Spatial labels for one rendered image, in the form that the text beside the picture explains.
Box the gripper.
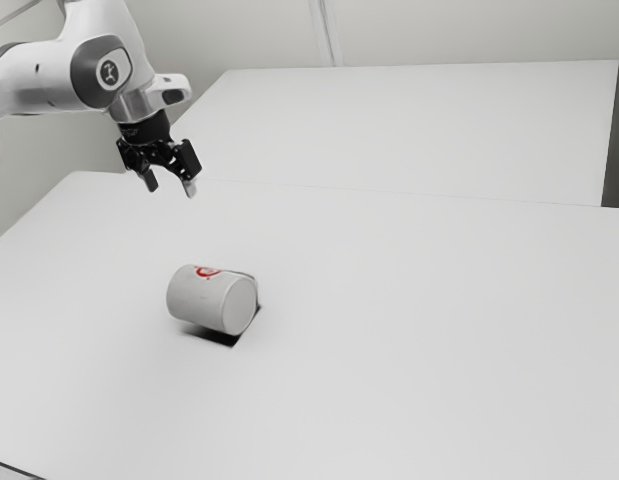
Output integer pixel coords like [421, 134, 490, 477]
[115, 110, 204, 200]

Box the white mug with red print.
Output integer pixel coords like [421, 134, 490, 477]
[165, 263, 261, 338]

